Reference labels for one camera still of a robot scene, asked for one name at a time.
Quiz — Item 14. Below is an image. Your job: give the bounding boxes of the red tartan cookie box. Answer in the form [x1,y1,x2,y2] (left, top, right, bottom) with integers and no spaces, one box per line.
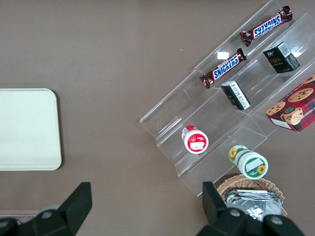
[265,73,315,133]

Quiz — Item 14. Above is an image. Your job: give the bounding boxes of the clear acrylic stepped display stand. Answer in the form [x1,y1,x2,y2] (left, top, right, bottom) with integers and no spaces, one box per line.
[139,0,315,197]

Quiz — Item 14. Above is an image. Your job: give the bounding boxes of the Snickers chocolate bar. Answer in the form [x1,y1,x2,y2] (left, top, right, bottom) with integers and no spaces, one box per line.
[199,48,247,89]
[240,6,294,47]

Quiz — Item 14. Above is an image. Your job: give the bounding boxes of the cream rectangular plastic tray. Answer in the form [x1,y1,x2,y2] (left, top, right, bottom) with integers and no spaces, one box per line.
[0,88,62,172]

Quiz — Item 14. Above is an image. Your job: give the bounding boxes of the small black carton box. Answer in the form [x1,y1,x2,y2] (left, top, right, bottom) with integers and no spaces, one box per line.
[262,41,301,74]
[220,80,252,111]

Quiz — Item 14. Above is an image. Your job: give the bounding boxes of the silver foil container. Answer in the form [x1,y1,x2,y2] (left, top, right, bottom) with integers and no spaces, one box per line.
[225,189,284,223]

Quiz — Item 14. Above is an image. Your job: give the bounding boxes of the green lidded yogurt cup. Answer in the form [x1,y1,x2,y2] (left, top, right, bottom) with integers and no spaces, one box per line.
[228,145,269,180]

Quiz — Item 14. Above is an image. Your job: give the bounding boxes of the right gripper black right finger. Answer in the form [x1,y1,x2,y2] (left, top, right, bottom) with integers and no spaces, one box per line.
[196,181,249,236]

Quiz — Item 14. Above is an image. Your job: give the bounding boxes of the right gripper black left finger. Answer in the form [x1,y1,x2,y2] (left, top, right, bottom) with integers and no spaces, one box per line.
[17,181,93,236]

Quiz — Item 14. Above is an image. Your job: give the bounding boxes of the red lidded yogurt cup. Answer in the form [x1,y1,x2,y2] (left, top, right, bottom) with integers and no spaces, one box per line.
[181,125,210,155]

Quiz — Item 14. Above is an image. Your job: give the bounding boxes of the light wicker basket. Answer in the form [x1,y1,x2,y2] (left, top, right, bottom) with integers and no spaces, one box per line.
[216,174,288,218]

